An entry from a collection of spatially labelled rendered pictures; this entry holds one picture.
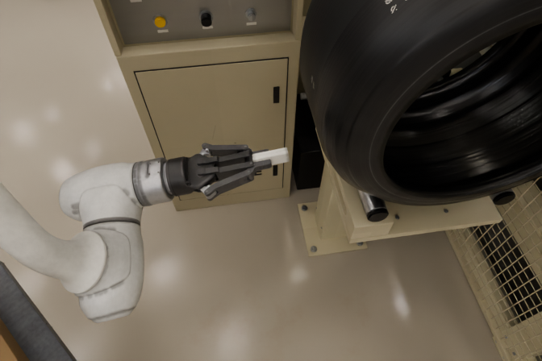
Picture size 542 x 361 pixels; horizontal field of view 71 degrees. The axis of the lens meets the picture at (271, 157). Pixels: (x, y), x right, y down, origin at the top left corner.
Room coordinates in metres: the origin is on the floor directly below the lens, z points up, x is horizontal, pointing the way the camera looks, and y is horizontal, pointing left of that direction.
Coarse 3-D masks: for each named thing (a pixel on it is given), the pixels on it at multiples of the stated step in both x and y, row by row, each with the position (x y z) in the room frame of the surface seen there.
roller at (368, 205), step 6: (360, 192) 0.44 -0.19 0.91; (366, 198) 0.42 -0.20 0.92; (372, 198) 0.42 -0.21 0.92; (378, 198) 0.42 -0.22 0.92; (366, 204) 0.41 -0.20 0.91; (372, 204) 0.40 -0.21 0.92; (378, 204) 0.40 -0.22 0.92; (384, 204) 0.41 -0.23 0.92; (366, 210) 0.40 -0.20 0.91; (372, 210) 0.39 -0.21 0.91; (378, 210) 0.39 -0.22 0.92; (384, 210) 0.39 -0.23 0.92; (366, 216) 0.39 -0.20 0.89; (372, 216) 0.38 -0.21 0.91; (378, 216) 0.38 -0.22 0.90; (384, 216) 0.39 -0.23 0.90
